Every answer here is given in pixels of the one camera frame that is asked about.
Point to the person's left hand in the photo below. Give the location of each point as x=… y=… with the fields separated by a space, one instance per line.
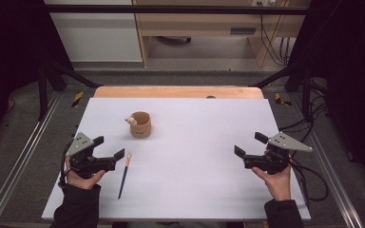
x=84 y=182

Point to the person's right hand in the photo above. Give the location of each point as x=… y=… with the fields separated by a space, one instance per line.
x=277 y=185

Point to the wooden desk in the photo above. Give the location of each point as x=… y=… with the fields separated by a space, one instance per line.
x=199 y=23

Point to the black metal frame bar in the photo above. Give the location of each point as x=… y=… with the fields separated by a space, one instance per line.
x=171 y=9

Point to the black metal stand brace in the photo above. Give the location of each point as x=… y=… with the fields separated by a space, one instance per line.
x=55 y=79
x=294 y=79

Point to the tan pen holder cup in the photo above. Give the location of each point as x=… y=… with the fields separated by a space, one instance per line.
x=141 y=125

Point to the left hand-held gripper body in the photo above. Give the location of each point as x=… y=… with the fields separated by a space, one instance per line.
x=82 y=160

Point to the white cabinet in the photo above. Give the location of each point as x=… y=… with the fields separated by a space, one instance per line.
x=98 y=34

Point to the black curtain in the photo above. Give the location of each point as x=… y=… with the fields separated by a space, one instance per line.
x=351 y=72
x=9 y=57

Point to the white table sheet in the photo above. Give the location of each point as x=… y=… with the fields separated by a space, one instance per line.
x=190 y=177

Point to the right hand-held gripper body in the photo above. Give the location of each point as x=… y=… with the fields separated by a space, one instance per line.
x=274 y=156

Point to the wooden table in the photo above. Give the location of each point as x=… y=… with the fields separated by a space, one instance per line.
x=171 y=92

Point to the aluminium floor rail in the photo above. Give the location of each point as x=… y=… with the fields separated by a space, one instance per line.
x=332 y=177
x=15 y=161

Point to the dark pencil with orange end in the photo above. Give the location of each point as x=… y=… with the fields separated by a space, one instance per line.
x=124 y=177

